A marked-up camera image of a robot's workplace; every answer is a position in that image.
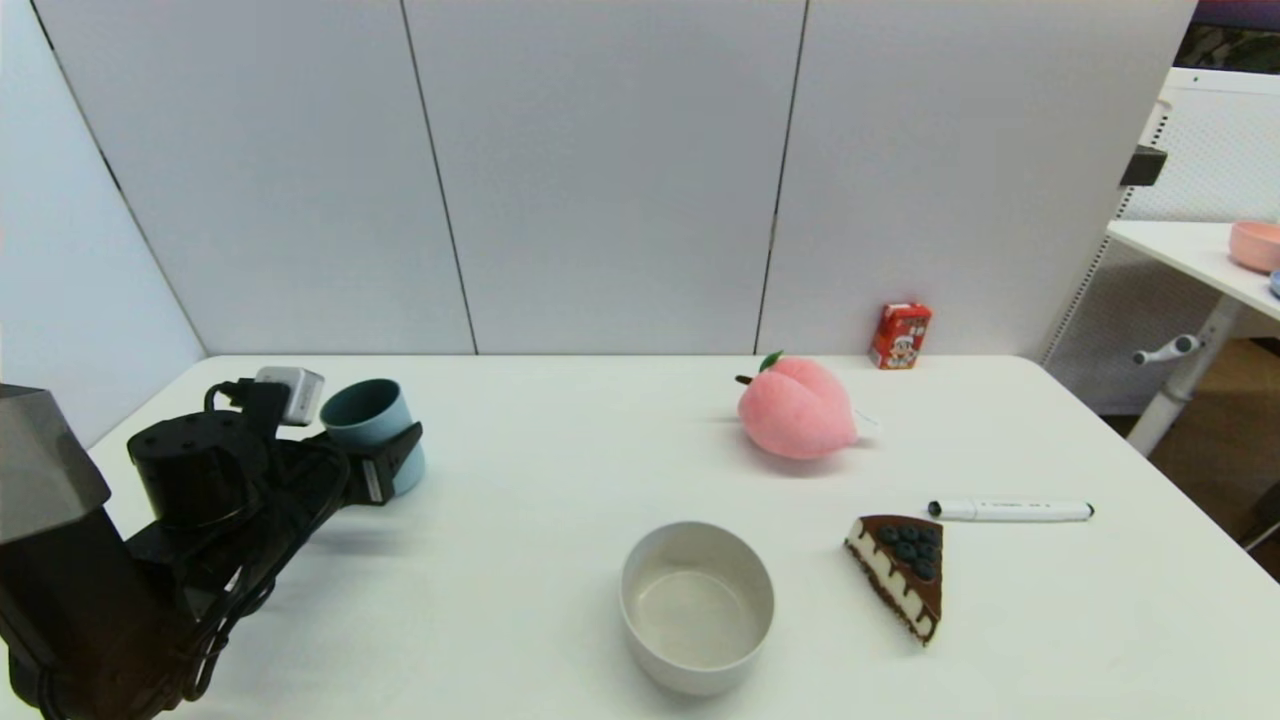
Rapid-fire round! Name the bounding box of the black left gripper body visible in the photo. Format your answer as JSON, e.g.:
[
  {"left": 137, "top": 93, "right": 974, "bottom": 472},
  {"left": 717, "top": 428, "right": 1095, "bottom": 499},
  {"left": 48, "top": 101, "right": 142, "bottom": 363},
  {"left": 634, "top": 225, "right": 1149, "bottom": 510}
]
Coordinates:
[{"left": 303, "top": 431, "right": 401, "bottom": 508}]

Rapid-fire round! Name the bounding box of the light blue plastic cup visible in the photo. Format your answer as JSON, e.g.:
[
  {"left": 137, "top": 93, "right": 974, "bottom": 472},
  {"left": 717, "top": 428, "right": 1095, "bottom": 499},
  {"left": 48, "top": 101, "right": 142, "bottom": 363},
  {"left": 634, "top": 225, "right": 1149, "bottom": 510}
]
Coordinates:
[{"left": 320, "top": 378, "right": 427, "bottom": 498}]

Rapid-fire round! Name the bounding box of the beige round bowl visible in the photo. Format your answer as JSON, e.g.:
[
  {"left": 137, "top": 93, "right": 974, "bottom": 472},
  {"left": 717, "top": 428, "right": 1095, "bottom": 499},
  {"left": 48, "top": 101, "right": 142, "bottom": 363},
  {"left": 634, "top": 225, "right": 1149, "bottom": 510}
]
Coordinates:
[{"left": 620, "top": 520, "right": 776, "bottom": 697}]

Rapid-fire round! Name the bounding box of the pink bowl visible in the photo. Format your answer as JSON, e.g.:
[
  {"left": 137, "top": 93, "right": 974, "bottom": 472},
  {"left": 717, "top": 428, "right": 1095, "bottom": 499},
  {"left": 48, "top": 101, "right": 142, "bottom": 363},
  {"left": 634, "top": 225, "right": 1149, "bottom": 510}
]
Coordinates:
[{"left": 1229, "top": 221, "right": 1280, "bottom": 275}]

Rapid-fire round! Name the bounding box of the pink plush peach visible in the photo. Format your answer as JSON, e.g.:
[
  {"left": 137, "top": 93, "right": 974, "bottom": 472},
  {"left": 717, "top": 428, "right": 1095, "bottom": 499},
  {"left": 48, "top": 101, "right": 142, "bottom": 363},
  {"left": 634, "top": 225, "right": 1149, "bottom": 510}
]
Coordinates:
[{"left": 735, "top": 351, "right": 882, "bottom": 462}]

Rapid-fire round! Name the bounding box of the red milk carton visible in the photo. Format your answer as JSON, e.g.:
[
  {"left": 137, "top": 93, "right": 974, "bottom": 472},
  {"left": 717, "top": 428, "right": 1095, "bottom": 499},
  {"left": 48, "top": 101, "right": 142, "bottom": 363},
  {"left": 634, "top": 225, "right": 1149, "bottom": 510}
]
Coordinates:
[{"left": 869, "top": 303, "right": 933, "bottom": 371}]

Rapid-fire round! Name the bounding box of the chocolate blueberry cake slice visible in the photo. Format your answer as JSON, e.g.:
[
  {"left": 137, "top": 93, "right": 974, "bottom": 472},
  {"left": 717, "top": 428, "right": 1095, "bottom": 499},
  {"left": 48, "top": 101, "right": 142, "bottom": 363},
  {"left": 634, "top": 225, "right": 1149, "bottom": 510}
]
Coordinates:
[{"left": 843, "top": 514, "right": 944, "bottom": 647}]

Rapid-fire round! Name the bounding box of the white marker pen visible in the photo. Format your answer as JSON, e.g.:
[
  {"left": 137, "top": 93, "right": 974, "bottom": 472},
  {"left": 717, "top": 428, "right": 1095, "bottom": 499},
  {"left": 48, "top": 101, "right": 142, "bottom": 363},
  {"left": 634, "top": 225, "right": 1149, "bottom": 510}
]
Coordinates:
[{"left": 927, "top": 498, "right": 1095, "bottom": 523}]

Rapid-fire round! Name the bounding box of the white side table leg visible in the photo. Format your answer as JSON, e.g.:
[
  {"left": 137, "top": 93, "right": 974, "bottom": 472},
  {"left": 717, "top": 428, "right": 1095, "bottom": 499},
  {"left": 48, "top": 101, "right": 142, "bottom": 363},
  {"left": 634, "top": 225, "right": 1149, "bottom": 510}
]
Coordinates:
[{"left": 1127, "top": 294, "right": 1244, "bottom": 458}]

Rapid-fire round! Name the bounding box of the black clip on panel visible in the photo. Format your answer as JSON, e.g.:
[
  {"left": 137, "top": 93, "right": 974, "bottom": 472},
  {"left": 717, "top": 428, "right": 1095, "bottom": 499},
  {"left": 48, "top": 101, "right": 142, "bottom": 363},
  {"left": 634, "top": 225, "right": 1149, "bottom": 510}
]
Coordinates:
[{"left": 1119, "top": 146, "right": 1168, "bottom": 189}]

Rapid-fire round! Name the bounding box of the white side table top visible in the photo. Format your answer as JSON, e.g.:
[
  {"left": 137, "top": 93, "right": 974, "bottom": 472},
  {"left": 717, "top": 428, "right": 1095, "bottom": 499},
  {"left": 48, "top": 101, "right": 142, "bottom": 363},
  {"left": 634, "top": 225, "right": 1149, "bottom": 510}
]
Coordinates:
[{"left": 1106, "top": 220, "right": 1280, "bottom": 325}]

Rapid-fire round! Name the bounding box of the white pegboard panel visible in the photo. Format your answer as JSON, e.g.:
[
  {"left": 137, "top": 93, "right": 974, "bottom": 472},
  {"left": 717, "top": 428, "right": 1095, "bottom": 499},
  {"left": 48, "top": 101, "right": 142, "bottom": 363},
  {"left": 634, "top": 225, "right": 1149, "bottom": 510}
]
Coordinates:
[{"left": 1040, "top": 66, "right": 1280, "bottom": 416}]

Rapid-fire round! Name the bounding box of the black chair base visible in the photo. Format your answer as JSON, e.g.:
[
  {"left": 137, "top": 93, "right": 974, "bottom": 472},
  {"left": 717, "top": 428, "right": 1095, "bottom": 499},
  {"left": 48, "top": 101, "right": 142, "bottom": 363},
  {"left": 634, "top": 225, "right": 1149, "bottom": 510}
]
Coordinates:
[{"left": 1240, "top": 484, "right": 1280, "bottom": 553}]

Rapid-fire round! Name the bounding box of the dark screen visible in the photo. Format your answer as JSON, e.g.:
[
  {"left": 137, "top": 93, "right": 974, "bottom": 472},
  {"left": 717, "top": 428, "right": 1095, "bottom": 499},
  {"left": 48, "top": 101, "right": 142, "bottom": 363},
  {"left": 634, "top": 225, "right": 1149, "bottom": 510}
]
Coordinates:
[{"left": 1175, "top": 0, "right": 1280, "bottom": 75}]

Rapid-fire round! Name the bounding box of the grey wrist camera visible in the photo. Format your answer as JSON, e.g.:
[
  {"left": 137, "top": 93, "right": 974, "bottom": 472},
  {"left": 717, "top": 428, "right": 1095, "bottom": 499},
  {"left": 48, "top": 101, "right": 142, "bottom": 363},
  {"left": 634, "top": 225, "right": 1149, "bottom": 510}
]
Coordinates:
[{"left": 254, "top": 366, "right": 327, "bottom": 428}]

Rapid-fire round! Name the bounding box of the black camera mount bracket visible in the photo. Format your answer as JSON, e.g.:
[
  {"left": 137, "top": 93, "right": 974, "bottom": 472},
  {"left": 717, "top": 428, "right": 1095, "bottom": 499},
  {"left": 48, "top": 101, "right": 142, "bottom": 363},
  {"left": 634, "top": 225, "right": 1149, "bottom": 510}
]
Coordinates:
[{"left": 205, "top": 379, "right": 293, "bottom": 443}]

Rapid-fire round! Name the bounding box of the white table crank handle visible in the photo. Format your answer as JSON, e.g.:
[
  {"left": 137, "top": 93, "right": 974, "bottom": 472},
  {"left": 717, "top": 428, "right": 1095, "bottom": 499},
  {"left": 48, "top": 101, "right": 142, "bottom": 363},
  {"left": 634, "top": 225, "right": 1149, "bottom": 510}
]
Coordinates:
[{"left": 1132, "top": 335, "right": 1201, "bottom": 366}]

